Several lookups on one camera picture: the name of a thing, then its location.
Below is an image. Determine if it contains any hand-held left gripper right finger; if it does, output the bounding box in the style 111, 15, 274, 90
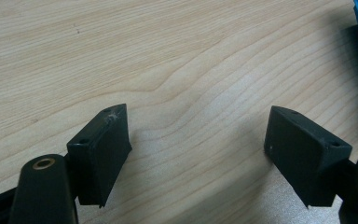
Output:
263, 105, 353, 209

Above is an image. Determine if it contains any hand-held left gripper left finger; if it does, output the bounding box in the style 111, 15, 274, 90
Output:
66, 103, 133, 208

